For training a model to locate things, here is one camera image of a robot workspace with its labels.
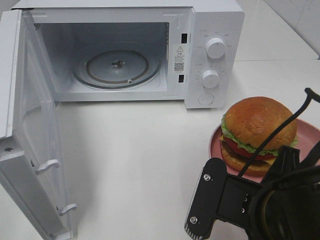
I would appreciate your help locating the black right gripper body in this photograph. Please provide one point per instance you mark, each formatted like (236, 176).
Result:
(286, 162)

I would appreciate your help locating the pink round plate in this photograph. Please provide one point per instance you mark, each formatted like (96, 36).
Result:
(307, 135)

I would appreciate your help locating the burger with lettuce and tomato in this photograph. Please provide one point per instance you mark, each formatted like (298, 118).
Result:
(259, 107)

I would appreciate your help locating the round white door button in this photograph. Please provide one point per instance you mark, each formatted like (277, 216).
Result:
(206, 99)

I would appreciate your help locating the white microwave door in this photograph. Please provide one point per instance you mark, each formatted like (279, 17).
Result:
(31, 162)

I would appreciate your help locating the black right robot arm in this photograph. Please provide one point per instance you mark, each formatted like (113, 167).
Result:
(288, 206)

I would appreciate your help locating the lower white timer knob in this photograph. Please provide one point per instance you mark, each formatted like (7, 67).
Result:
(210, 79)

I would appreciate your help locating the upper white power knob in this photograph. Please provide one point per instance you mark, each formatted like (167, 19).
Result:
(215, 47)

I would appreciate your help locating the white microwave oven body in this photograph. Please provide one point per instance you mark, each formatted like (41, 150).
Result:
(175, 31)

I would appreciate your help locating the glass microwave turntable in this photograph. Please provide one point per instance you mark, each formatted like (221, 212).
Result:
(117, 69)

